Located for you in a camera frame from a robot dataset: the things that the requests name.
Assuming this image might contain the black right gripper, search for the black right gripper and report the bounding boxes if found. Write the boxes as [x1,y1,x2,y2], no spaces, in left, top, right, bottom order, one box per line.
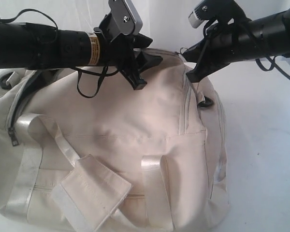
[183,21,263,83]

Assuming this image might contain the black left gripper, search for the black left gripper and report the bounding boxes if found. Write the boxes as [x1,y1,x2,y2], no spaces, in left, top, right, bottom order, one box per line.
[77,29,163,90]

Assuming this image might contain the cream fabric duffel bag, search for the cream fabric duffel bag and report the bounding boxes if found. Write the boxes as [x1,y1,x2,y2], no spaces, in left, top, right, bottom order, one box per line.
[0,49,229,232]

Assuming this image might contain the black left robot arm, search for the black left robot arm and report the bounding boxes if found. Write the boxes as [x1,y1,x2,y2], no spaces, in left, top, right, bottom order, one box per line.
[0,22,162,90]

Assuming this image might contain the white backdrop curtain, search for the white backdrop curtain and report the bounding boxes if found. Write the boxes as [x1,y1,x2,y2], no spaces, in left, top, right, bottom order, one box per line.
[0,0,290,71]

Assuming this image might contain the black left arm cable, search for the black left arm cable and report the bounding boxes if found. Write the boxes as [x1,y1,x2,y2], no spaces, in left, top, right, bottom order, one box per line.
[0,8,126,99]

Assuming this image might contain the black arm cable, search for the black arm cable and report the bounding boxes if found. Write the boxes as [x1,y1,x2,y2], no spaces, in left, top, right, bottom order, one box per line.
[203,19,290,87]
[0,8,126,99]

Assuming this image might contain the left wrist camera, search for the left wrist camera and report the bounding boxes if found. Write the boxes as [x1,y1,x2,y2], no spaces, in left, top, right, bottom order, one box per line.
[98,0,143,38]

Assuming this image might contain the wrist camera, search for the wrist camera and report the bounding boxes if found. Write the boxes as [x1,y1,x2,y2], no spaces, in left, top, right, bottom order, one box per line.
[188,0,237,29]
[98,0,143,38]

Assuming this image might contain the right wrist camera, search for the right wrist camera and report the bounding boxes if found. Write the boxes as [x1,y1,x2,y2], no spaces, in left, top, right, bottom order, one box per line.
[188,0,237,29]

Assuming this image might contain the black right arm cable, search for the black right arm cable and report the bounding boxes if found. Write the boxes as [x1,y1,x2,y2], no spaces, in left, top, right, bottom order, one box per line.
[203,19,290,87]

